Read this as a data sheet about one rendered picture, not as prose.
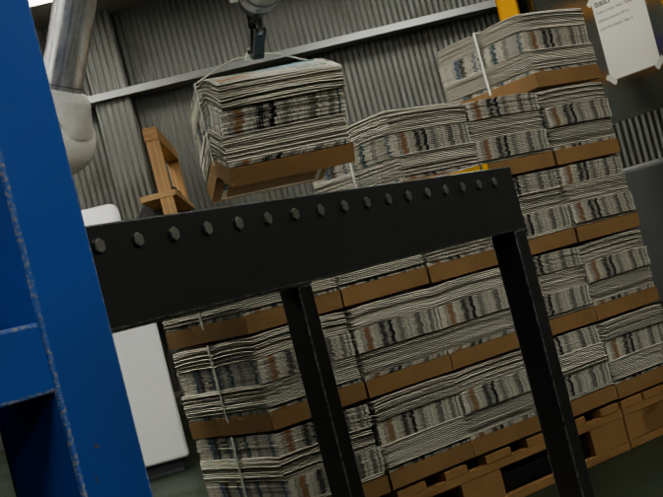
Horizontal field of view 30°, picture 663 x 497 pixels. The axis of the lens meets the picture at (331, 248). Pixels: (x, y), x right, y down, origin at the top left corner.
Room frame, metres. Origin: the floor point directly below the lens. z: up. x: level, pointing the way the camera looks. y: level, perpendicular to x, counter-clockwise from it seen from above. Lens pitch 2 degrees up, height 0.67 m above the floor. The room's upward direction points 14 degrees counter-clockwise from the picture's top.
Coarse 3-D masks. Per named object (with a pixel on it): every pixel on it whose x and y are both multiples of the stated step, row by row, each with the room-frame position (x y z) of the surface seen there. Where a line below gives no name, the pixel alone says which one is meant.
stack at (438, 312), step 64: (448, 256) 3.24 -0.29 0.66; (192, 320) 3.02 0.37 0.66; (384, 320) 3.07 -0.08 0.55; (448, 320) 3.21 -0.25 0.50; (512, 320) 3.34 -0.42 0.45; (192, 384) 3.09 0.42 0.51; (256, 384) 2.86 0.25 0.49; (448, 384) 3.17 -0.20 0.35; (512, 384) 3.30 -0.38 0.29; (576, 384) 3.45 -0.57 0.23; (256, 448) 2.92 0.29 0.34; (384, 448) 3.02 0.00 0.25; (448, 448) 3.14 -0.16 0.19; (512, 448) 3.35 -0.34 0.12
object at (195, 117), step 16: (192, 112) 2.97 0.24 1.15; (192, 128) 3.02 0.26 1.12; (208, 160) 2.88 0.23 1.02; (208, 176) 2.94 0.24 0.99; (288, 176) 2.93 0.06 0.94; (304, 176) 2.96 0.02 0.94; (320, 176) 3.01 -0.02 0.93; (224, 192) 2.91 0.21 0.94; (240, 192) 2.94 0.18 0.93; (256, 192) 2.99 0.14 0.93
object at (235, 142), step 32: (288, 64) 2.80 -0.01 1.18; (320, 64) 2.72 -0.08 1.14; (224, 96) 2.63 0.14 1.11; (256, 96) 2.66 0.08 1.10; (288, 96) 2.67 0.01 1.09; (320, 96) 2.70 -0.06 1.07; (224, 128) 2.65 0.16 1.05; (256, 128) 2.67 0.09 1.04; (288, 128) 2.69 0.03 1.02; (320, 128) 2.72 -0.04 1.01; (224, 160) 2.70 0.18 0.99; (256, 160) 2.69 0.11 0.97
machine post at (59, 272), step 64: (0, 0) 1.05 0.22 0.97; (0, 64) 1.03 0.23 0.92; (0, 128) 1.02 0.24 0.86; (0, 192) 1.01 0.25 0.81; (64, 192) 1.06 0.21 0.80; (0, 256) 1.02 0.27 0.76; (64, 256) 1.05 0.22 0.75; (0, 320) 1.03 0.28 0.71; (64, 320) 1.03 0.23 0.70; (64, 384) 1.02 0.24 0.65; (64, 448) 1.01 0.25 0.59; (128, 448) 1.06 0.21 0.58
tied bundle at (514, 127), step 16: (512, 96) 3.48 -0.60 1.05; (528, 96) 3.51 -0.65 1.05; (480, 112) 3.40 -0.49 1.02; (496, 112) 3.43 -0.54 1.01; (512, 112) 3.47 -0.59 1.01; (528, 112) 3.51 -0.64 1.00; (480, 128) 3.39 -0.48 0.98; (496, 128) 3.43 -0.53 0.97; (512, 128) 3.46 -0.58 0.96; (528, 128) 3.50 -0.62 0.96; (544, 128) 3.54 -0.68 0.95; (480, 144) 3.37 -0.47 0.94; (496, 144) 3.41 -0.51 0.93; (512, 144) 3.45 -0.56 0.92; (528, 144) 3.48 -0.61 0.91; (544, 144) 3.52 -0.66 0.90; (480, 160) 3.37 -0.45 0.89; (496, 160) 3.41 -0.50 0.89; (512, 176) 3.45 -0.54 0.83
